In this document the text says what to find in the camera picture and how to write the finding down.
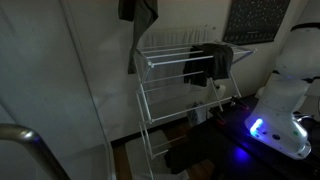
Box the black cloth on floor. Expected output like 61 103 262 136
163 123 218 176

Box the small white bottle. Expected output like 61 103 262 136
215 84 227 99

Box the dark dotted wall poster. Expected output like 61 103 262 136
222 0 291 46

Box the light grey floor mat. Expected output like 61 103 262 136
124 129 191 180

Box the red black table clamp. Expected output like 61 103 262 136
211 107 228 127
230 95 250 111

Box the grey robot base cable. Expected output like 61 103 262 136
293 113 316 124

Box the dark olive cloth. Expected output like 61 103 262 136
117 0 160 75

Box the dark grey hanging cloth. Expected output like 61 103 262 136
182 43 235 88

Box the metal handrail tube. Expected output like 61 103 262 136
0 123 70 180

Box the white folding drying rack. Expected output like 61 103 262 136
132 40 258 180

